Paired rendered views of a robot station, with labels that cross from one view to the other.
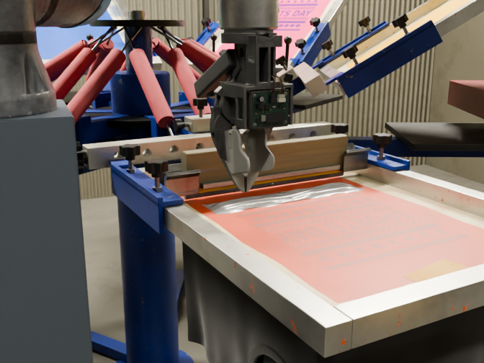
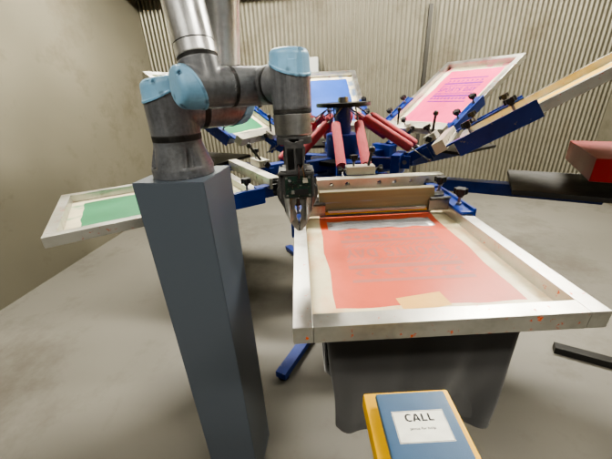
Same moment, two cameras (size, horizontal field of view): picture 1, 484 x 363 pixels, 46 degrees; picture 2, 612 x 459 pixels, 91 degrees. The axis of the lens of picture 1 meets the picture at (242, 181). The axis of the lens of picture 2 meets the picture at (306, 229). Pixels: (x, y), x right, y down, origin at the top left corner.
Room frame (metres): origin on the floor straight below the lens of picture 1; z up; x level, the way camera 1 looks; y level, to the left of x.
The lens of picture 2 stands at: (0.20, -0.32, 1.37)
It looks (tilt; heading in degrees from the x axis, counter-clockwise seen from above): 24 degrees down; 28
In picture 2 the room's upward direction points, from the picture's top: 3 degrees counter-clockwise
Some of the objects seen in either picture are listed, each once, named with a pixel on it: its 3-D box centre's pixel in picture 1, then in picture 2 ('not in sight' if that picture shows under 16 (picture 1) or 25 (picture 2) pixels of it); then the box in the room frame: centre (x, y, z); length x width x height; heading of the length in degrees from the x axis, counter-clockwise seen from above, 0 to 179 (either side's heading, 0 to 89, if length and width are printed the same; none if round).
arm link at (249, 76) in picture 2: not in sight; (254, 86); (0.78, 0.09, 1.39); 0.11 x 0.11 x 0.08; 67
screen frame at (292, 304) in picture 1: (325, 207); (391, 236); (1.05, -0.16, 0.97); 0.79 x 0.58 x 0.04; 29
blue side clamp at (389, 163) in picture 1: (358, 163); (446, 204); (1.39, -0.29, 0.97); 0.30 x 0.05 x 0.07; 29
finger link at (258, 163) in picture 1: (261, 160); (305, 213); (0.76, -0.03, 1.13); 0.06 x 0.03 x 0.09; 29
